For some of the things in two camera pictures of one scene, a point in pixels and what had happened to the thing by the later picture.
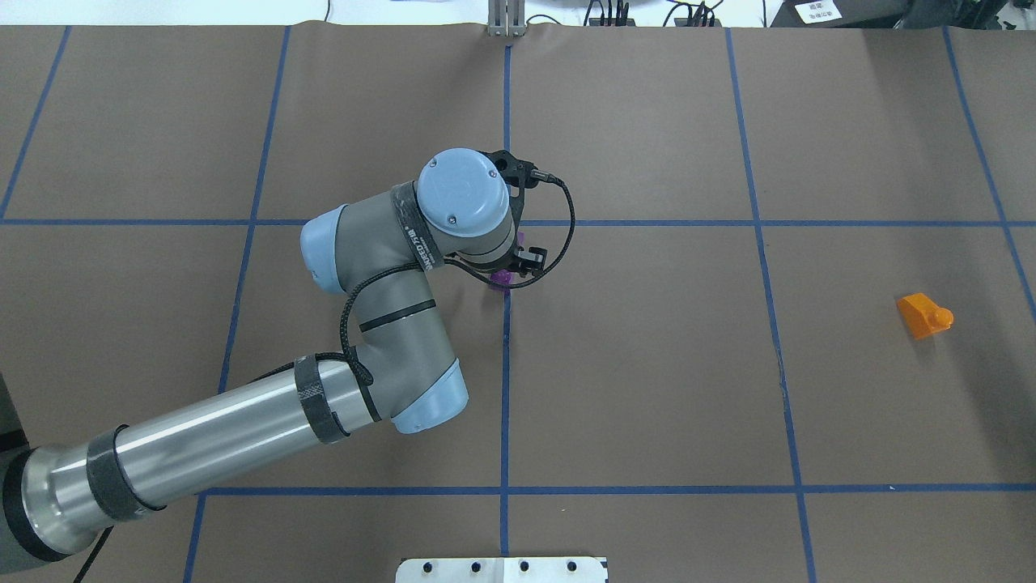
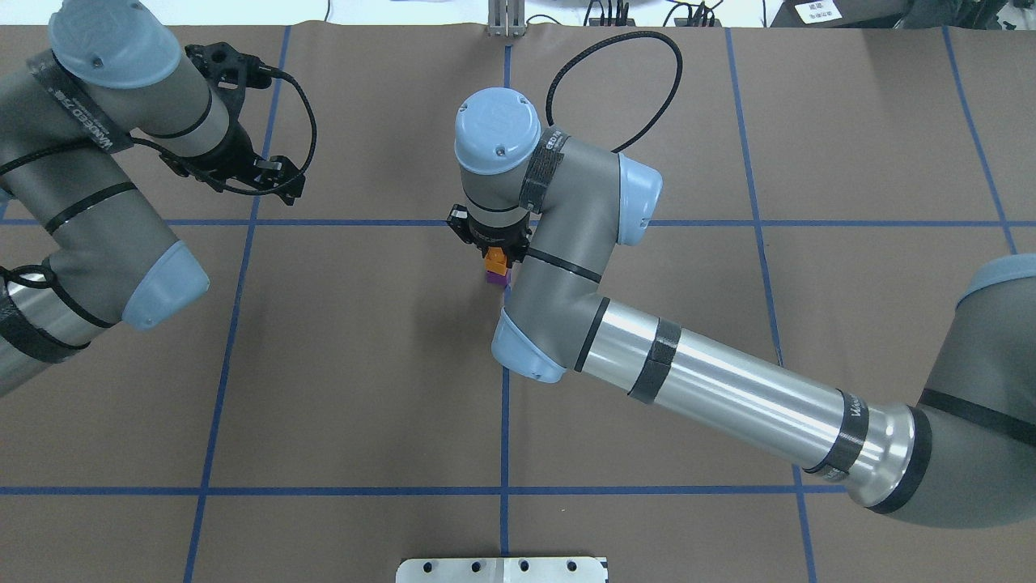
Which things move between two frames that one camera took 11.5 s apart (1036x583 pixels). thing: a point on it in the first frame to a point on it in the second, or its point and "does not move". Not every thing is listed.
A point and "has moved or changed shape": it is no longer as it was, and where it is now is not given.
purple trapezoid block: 505,277 does not move
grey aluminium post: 507,18 does not move
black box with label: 842,14 does not move
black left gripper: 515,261 to 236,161
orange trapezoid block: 923,317 has moved or changed shape
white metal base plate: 500,570 does not move
